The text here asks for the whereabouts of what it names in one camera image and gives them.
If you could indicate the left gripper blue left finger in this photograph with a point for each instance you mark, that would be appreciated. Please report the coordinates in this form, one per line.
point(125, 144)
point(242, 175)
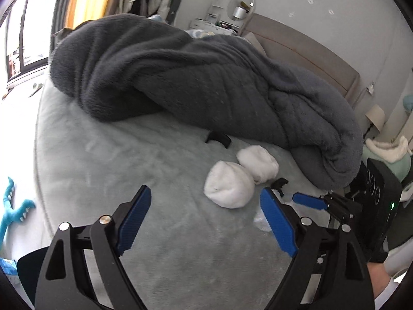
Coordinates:
point(129, 218)

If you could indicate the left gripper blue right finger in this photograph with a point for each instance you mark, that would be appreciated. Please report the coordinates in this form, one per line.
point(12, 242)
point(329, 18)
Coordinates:
point(277, 218)

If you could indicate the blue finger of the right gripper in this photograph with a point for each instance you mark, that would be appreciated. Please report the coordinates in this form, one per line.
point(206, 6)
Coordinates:
point(317, 203)

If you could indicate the bubble wrap roll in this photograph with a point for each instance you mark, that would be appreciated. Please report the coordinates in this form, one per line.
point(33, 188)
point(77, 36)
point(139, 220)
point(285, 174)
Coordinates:
point(261, 222)

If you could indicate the white tissue ball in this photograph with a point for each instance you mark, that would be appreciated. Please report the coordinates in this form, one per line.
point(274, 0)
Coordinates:
point(229, 185)
point(262, 166)

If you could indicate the dark teal trash bin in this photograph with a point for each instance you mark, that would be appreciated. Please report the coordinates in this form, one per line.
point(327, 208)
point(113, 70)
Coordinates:
point(29, 268)

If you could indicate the person's right hand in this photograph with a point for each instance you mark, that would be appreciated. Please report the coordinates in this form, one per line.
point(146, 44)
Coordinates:
point(379, 277)

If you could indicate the bed with grey sheet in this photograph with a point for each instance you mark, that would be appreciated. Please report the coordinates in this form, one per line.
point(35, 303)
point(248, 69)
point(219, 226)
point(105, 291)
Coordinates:
point(189, 253)

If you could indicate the blue plush toy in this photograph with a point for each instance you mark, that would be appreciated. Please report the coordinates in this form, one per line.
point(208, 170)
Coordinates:
point(11, 214)

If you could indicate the blue white food bag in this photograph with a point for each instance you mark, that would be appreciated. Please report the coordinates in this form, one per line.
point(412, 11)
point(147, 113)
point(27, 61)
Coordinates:
point(9, 268)

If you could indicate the beige upholstered headboard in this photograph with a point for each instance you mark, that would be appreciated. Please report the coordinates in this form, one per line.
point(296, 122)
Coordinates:
point(288, 45)

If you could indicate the dark grey fleece blanket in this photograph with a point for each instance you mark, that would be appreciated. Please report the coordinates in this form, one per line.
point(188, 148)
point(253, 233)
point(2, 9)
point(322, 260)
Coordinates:
point(123, 66)

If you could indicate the grey slipper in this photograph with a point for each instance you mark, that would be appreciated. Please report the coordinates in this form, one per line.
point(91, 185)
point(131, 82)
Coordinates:
point(36, 88)

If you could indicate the white vanity desk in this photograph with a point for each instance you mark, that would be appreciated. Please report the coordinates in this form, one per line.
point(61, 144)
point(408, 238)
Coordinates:
point(217, 20)

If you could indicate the round vanity mirror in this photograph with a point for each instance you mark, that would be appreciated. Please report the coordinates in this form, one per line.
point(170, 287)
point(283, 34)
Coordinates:
point(240, 9)

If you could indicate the grey curtain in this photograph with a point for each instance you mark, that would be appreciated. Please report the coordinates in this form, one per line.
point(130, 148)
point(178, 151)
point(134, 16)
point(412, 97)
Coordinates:
point(58, 20)

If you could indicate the glass balcony door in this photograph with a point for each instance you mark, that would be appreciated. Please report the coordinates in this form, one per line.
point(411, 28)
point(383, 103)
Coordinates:
point(25, 36)

